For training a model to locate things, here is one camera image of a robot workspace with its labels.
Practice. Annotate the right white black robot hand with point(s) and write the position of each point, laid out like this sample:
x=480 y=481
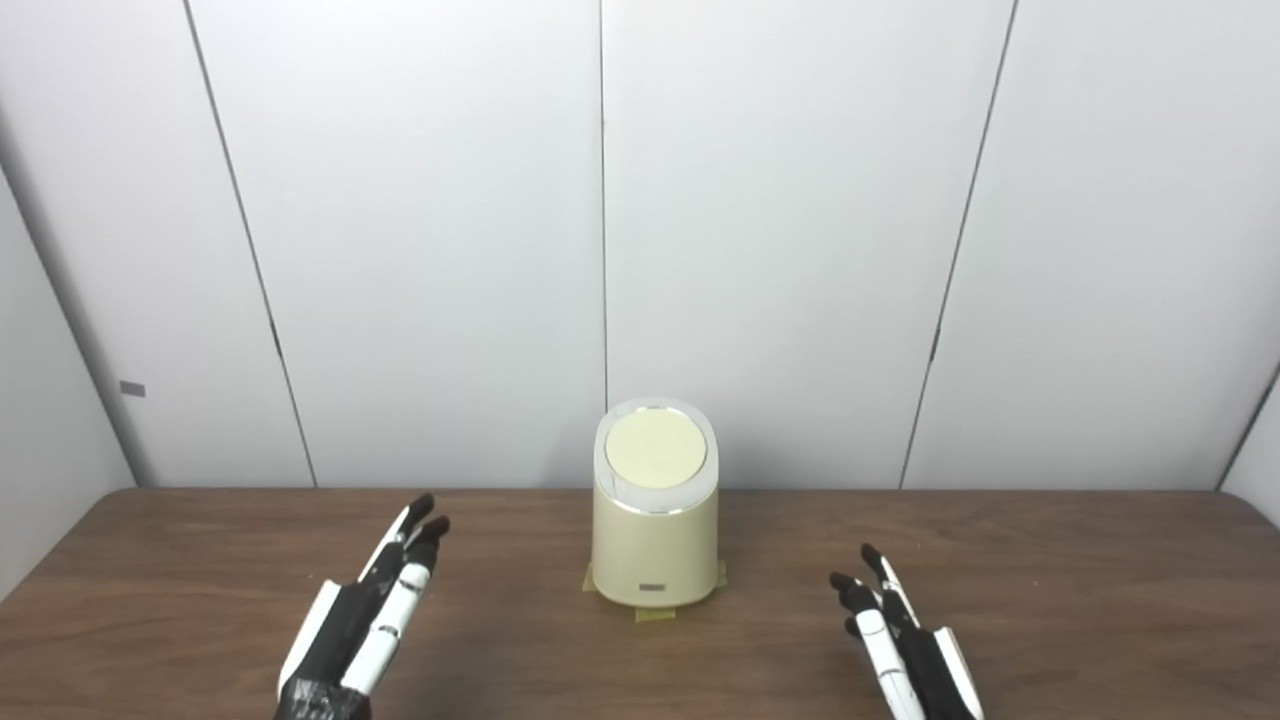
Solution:
x=925 y=670

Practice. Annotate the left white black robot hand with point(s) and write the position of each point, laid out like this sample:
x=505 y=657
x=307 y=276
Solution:
x=340 y=640

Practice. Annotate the cream round bin lid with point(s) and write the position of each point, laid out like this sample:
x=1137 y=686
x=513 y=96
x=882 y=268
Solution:
x=655 y=448

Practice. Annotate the cream-colored bin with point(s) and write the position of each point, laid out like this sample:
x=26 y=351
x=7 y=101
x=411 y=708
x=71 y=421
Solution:
x=655 y=550

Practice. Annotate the small gray wall sticker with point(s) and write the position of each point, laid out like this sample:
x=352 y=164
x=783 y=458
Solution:
x=132 y=389

